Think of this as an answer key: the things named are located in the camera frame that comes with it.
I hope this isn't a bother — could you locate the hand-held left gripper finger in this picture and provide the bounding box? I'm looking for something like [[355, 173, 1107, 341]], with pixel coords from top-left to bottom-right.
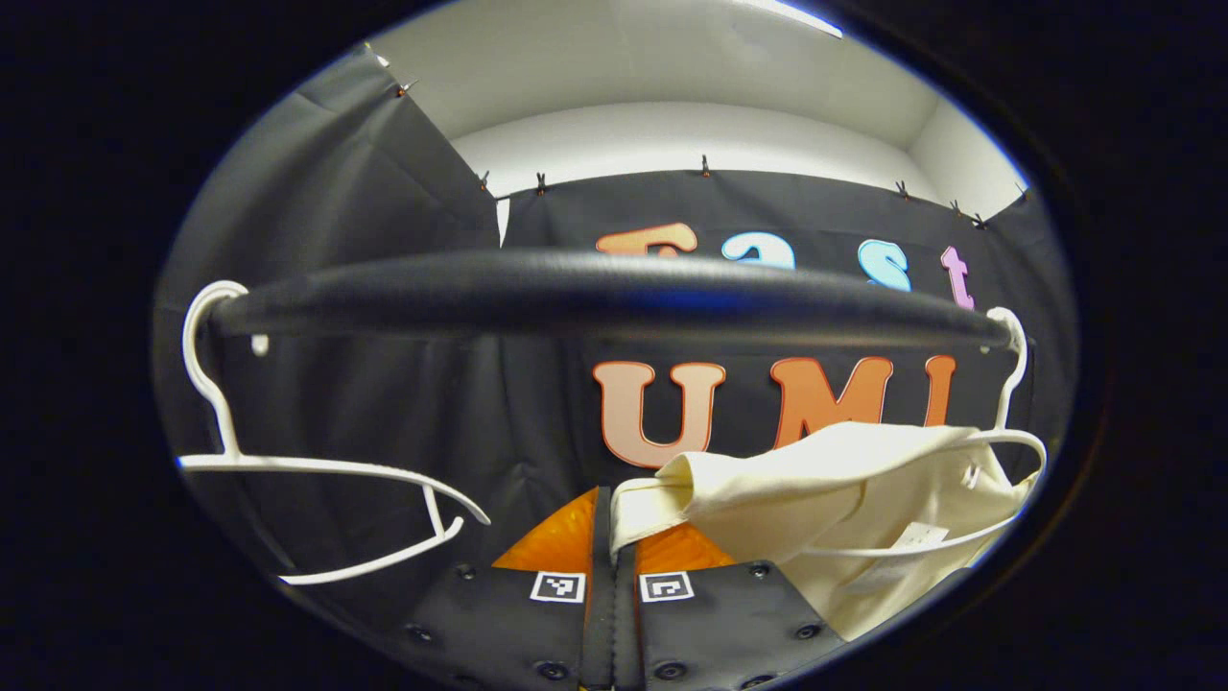
[[401, 485, 617, 691], [614, 521, 847, 691]]

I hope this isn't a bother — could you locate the cream shirt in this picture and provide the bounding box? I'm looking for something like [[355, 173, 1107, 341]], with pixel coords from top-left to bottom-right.
[[609, 420, 1045, 642]]

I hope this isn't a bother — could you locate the black clothes rack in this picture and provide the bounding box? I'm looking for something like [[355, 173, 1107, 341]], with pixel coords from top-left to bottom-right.
[[206, 248, 1015, 352]]

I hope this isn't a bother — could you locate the white hanger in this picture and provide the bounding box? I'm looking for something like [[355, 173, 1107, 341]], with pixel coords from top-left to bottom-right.
[[177, 280, 492, 586], [801, 307, 1049, 560]]

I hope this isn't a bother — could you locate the black backdrop cloth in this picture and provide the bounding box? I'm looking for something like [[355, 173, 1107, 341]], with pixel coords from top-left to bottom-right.
[[153, 43, 1080, 634]]

